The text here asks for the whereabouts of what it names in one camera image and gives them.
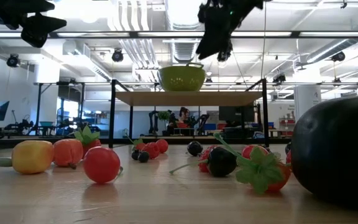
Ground red storage shelf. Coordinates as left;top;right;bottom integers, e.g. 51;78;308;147
278;116;295;136

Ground dark toy avocado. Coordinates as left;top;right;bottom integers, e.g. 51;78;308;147
290;95;358;211

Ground green colander bowl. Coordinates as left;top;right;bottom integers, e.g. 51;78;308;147
157;62;207;92

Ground person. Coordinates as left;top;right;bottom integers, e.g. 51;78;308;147
178;106;191;129

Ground yellow orange toy peach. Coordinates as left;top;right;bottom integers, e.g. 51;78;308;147
11;139;55;175

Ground white building pillar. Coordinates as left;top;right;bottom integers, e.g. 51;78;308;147
293;85;322;123
34;60;60;131

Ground black background monitor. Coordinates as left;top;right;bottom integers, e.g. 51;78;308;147
218;105;256;123

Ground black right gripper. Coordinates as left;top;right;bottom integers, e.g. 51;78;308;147
196;0;264;60

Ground long black linear light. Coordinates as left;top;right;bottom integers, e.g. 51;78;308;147
32;81;358;87
0;30;358;39

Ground wooden riser shelf black legs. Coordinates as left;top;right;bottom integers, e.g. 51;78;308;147
108;78;270;149

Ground toy strawberry green leaves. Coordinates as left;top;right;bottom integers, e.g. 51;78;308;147
73;124;103;158
213;133;292;195

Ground black toy cherry with stem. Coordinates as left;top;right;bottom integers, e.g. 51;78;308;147
168;147;238;179

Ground black hanging spotlight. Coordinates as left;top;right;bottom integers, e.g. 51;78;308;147
111;48;124;63
272;73;287;85
6;54;21;68
330;51;346;63
218;42;233;62

